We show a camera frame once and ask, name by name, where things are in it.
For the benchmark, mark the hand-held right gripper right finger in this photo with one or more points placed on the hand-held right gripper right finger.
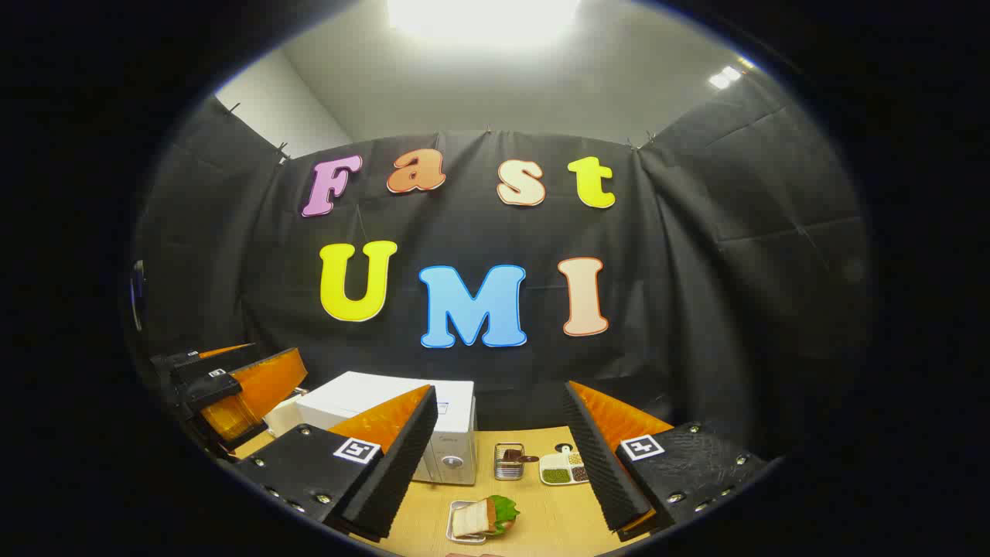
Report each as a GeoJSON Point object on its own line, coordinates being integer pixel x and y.
{"type": "Point", "coordinates": [599, 472]}

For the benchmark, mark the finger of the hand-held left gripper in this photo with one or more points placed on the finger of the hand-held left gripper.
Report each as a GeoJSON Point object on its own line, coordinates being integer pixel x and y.
{"type": "Point", "coordinates": [220, 365]}
{"type": "Point", "coordinates": [263, 387]}

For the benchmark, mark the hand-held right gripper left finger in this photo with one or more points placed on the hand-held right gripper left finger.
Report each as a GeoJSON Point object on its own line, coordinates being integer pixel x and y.
{"type": "Point", "coordinates": [398, 464]}

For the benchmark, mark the white microwave oven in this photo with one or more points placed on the white microwave oven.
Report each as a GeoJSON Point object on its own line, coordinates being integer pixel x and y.
{"type": "Point", "coordinates": [371, 394]}

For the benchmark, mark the lettuce bread sandwich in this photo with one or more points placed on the lettuce bread sandwich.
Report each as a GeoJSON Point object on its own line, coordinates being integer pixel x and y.
{"type": "Point", "coordinates": [483, 517]}

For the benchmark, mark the white divided bean dish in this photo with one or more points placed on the white divided bean dish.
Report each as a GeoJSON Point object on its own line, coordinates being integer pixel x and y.
{"type": "Point", "coordinates": [555, 473]}

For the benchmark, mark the white rectangular tray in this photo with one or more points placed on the white rectangular tray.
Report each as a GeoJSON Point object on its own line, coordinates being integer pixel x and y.
{"type": "Point", "coordinates": [451, 534]}

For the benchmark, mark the small ceiling light panel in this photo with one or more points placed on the small ceiling light panel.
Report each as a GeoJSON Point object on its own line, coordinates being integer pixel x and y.
{"type": "Point", "coordinates": [725, 77]}

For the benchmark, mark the large ceiling light panel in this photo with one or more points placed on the large ceiling light panel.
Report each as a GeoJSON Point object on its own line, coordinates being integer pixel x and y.
{"type": "Point", "coordinates": [483, 19]}

